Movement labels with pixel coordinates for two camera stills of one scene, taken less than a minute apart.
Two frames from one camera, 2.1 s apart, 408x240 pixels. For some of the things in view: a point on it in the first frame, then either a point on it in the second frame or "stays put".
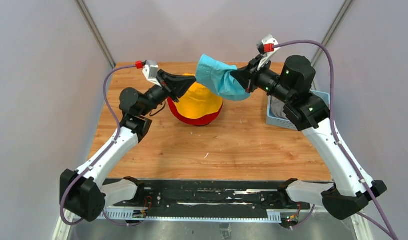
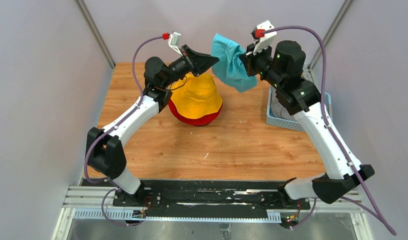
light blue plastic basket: x=273 y=120 stays put
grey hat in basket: x=277 y=107 stays put
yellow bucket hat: x=198 y=101 stays put
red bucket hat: x=200 y=121 stays put
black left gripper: x=174 y=85 to x=199 y=62
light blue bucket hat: x=216 y=76 to x=230 y=69
